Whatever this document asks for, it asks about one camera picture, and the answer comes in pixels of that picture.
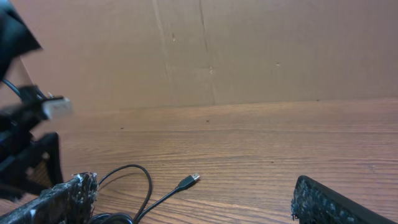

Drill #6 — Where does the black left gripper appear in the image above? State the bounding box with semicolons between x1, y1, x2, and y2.
1;102;63;199

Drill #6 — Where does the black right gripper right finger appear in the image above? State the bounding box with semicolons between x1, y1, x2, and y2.
291;175;395;224

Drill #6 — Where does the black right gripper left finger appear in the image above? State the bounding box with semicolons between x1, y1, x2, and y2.
1;172;98;224

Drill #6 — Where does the black USB cable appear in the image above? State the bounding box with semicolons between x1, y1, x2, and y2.
88;164;201;224

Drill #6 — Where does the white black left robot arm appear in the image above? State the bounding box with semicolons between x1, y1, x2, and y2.
1;1;64;201

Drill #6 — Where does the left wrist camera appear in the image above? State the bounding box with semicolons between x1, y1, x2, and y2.
19;85;72;119

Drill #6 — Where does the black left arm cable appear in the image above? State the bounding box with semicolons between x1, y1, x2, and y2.
1;79;22;99

